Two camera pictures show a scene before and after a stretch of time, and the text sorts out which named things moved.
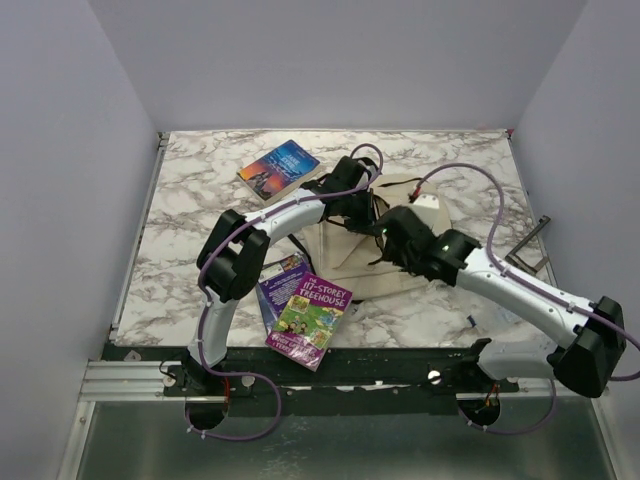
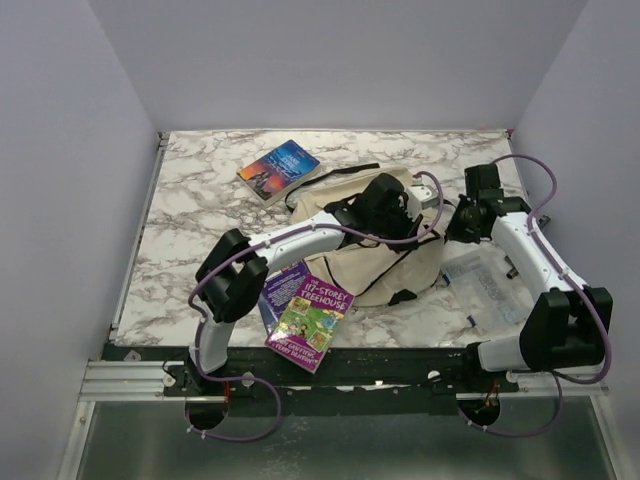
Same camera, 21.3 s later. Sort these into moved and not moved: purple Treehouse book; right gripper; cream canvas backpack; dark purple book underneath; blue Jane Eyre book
Moved: cream canvas backpack; right gripper
Not moved: blue Jane Eyre book; purple Treehouse book; dark purple book underneath
